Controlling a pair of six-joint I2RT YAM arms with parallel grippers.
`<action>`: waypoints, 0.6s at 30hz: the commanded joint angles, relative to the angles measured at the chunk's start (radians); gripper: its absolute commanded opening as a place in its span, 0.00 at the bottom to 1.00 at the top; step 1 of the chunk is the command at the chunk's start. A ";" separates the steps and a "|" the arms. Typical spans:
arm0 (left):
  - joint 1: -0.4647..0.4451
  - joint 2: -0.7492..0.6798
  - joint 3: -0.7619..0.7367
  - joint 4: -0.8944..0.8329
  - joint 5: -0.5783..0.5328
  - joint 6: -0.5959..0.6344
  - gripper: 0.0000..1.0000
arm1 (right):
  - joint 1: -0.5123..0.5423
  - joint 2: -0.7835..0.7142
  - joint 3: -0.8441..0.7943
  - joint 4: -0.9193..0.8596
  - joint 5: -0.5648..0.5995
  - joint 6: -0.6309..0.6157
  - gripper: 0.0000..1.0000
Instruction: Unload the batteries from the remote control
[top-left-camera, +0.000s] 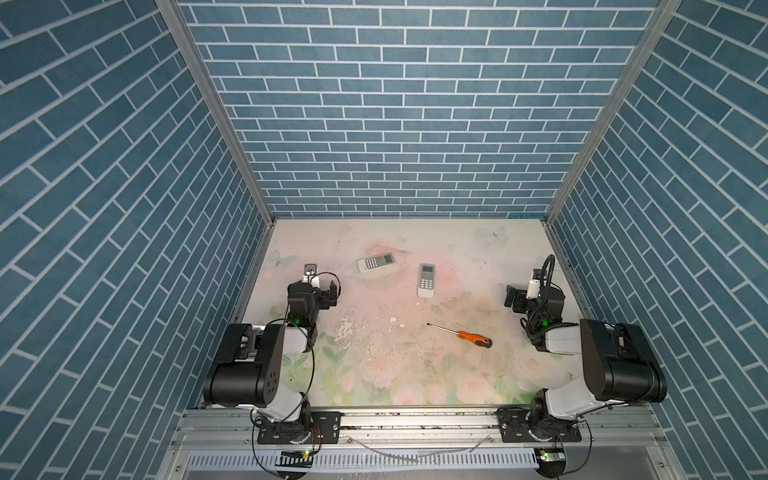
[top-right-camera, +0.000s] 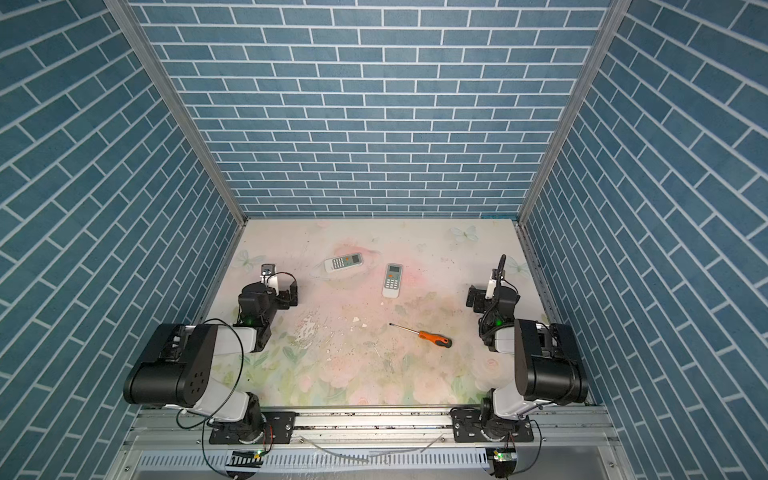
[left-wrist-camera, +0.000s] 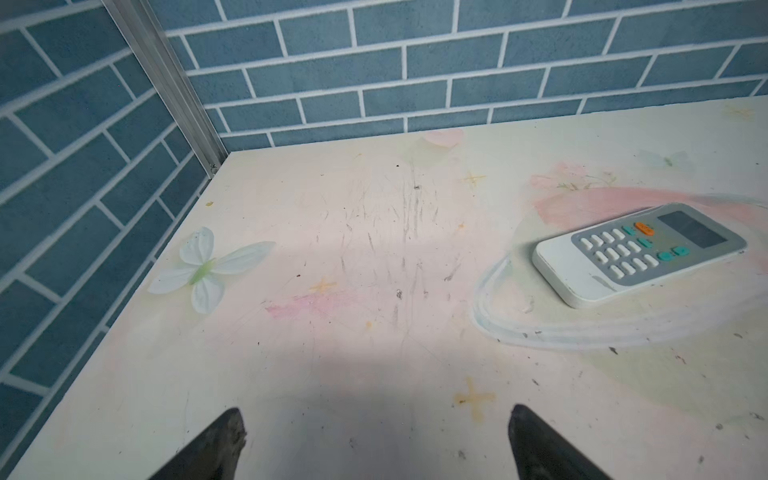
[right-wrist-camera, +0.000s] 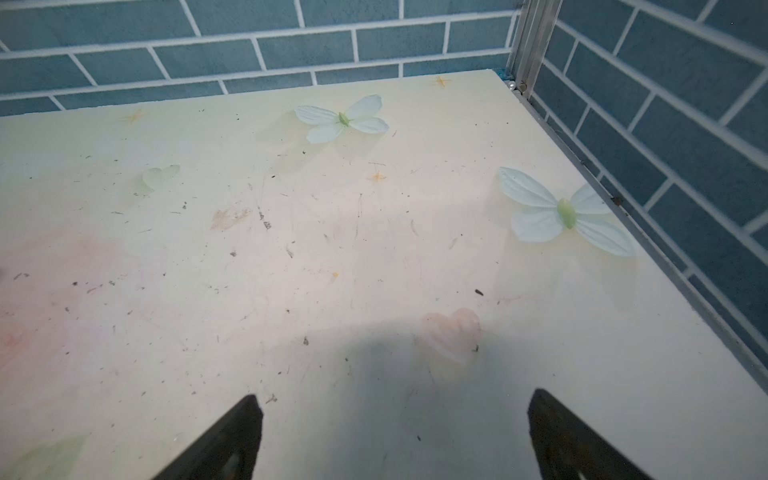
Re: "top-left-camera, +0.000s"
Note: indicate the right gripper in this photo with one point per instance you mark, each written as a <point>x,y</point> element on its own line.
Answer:
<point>521,299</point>

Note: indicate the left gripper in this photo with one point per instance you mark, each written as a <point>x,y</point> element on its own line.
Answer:
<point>323,300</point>

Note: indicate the orange handled screwdriver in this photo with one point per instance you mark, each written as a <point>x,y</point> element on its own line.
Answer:
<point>475,339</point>

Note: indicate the white remote control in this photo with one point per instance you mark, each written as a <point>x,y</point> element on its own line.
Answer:
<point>426,281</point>
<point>376,262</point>

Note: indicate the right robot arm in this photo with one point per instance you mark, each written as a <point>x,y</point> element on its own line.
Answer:
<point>618,366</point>

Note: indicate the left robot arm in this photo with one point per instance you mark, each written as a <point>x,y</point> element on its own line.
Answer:
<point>246,369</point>

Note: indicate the white remote control tilted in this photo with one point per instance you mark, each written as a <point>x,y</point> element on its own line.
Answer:
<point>376,262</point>

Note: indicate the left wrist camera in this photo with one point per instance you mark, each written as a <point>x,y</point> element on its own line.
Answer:
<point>310,273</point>

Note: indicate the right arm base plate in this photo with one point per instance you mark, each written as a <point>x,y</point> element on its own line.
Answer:
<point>519,425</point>

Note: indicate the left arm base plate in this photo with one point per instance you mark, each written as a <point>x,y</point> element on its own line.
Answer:
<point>326,424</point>

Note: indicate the white ribbed cable duct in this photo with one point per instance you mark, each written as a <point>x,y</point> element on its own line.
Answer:
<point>352,460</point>

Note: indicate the aluminium mounting rail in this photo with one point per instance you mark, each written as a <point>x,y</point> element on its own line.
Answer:
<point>426,426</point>

